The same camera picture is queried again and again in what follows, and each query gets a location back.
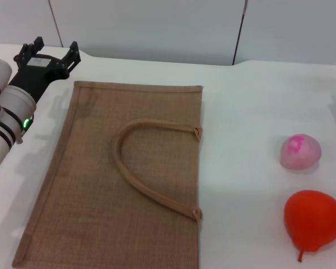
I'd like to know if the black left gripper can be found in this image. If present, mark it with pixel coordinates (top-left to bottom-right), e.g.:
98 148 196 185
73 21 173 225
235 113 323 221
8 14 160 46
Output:
8 36 82 104

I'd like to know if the pink toy peach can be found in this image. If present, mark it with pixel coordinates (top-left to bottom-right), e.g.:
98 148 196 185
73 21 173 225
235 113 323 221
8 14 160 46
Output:
279 133 323 170

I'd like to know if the brown jute handbag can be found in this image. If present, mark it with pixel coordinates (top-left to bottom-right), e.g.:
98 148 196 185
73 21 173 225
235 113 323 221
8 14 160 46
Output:
11 81 204 269

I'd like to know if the orange toy fruit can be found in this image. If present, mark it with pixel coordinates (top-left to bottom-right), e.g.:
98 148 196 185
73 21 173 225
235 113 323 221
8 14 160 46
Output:
283 189 336 263

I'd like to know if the thin dark hanging cable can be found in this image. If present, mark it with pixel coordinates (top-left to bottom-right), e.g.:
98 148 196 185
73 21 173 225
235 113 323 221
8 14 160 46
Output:
231 0 249 66

